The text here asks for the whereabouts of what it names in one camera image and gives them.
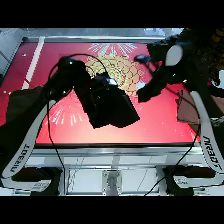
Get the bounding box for brown garment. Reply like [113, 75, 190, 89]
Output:
[175, 89, 202, 126]

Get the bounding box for black cable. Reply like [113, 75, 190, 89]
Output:
[45, 53, 110, 175]
[143, 121, 203, 197]

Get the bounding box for black garment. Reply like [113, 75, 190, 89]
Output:
[73, 75, 141, 130]

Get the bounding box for heap of clothes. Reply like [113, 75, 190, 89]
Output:
[146, 27, 224, 98]

